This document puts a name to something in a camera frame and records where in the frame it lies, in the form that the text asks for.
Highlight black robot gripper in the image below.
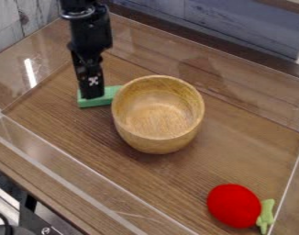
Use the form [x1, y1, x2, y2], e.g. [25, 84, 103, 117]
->
[65, 7, 112, 99]

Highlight green rectangular block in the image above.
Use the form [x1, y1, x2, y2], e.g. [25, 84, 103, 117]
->
[77, 85, 121, 108]

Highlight brown wooden bowl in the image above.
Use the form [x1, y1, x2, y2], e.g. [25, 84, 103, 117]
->
[112, 75, 204, 154]

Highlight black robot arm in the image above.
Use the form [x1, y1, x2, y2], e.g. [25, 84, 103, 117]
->
[60, 0, 112, 99]

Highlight red plush tomato toy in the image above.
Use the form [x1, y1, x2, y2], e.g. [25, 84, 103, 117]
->
[207, 184, 276, 235]

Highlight clear acrylic tray wall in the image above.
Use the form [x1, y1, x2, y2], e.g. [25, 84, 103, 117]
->
[0, 109, 199, 235]

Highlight black table leg bracket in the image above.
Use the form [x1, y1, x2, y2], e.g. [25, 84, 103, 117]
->
[19, 194, 63, 235]

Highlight black cable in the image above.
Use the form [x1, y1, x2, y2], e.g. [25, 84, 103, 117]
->
[0, 210, 15, 235]

